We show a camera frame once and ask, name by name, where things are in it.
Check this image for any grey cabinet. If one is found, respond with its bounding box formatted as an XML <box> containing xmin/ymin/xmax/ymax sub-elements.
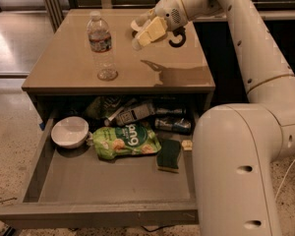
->
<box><xmin>22</xmin><ymin>9</ymin><xmax>215</xmax><ymax>119</ymax></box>

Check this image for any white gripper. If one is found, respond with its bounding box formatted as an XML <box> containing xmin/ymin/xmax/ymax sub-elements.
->
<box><xmin>131</xmin><ymin>0</ymin><xmax>188</xmax><ymax>50</ymax></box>

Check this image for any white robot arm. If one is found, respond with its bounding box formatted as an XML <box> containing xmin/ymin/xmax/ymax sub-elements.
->
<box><xmin>131</xmin><ymin>0</ymin><xmax>295</xmax><ymax>236</ymax></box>

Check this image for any blue silver can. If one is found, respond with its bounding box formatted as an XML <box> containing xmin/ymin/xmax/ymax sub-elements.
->
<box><xmin>154</xmin><ymin>117</ymin><xmax>192</xmax><ymax>134</ymax></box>

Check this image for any dark green chip bag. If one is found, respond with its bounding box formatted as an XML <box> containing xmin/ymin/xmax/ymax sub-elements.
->
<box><xmin>84</xmin><ymin>96</ymin><xmax>122</xmax><ymax>120</ymax></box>

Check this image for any dark can at back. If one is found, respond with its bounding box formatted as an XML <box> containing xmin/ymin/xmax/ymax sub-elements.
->
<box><xmin>155</xmin><ymin>107</ymin><xmax>186</xmax><ymax>116</ymax></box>

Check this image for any white cable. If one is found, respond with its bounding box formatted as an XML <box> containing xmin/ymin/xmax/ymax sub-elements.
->
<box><xmin>274</xmin><ymin>145</ymin><xmax>295</xmax><ymax>204</ymax></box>

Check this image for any green scrubbing sponge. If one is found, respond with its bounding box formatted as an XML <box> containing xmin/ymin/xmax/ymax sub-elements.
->
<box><xmin>156</xmin><ymin>140</ymin><xmax>181</xmax><ymax>173</ymax></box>

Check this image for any white bowl in drawer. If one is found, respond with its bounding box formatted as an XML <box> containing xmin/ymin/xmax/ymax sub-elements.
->
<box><xmin>51</xmin><ymin>116</ymin><xmax>89</xmax><ymax>148</ymax></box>

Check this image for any clear plastic water bottle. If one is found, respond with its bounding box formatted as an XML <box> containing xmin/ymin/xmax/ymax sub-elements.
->
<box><xmin>87</xmin><ymin>11</ymin><xmax>118</xmax><ymax>82</ymax></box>

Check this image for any small beige square item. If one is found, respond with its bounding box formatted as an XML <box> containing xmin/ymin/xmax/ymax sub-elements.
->
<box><xmin>181</xmin><ymin>140</ymin><xmax>193</xmax><ymax>151</ymax></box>

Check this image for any green snack bag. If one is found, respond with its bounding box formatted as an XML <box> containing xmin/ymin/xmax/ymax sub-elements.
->
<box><xmin>92</xmin><ymin>122</ymin><xmax>161</xmax><ymax>160</ymax></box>

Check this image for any grey open top drawer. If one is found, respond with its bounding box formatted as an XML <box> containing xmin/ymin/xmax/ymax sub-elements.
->
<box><xmin>0</xmin><ymin>115</ymin><xmax>198</xmax><ymax>228</ymax></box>

